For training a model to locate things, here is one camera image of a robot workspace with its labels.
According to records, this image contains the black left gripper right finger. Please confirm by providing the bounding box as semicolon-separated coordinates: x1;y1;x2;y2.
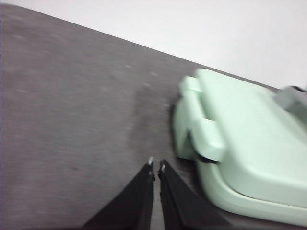
158;159;232;230

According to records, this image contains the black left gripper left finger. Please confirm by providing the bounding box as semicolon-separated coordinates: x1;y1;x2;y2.
83;157;155;230

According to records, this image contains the mint green breakfast machine base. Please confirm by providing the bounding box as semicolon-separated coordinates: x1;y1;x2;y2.
172;95;307;227

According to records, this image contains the mint green griddle cover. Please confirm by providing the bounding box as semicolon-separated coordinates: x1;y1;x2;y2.
179;68;307;208

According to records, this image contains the chrome griddle cover handle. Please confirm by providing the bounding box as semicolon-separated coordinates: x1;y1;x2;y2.
273;85;307;114

